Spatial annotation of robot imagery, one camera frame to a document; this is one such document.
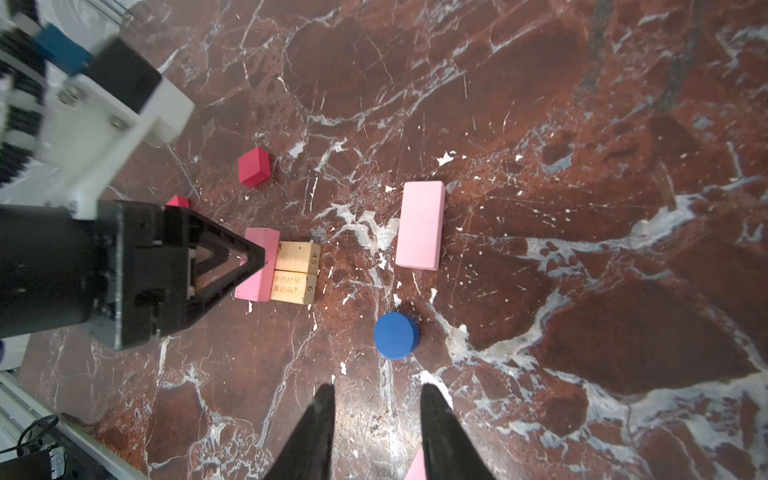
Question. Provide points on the magenta cube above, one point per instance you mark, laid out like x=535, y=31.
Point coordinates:
x=179, y=201
x=254, y=167

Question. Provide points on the natural wood block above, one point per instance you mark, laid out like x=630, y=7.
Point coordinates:
x=293, y=287
x=300, y=257

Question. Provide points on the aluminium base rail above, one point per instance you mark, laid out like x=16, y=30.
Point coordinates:
x=38, y=443

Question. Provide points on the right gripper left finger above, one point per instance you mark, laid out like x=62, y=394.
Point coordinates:
x=307, y=453

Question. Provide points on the blue round disc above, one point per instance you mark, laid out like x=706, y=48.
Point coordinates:
x=396, y=335

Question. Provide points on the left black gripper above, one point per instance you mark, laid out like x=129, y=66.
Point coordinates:
x=126, y=276

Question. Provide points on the light pink long block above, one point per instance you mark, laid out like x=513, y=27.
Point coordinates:
x=420, y=227

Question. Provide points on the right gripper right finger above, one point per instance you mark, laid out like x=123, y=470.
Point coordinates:
x=448, y=451

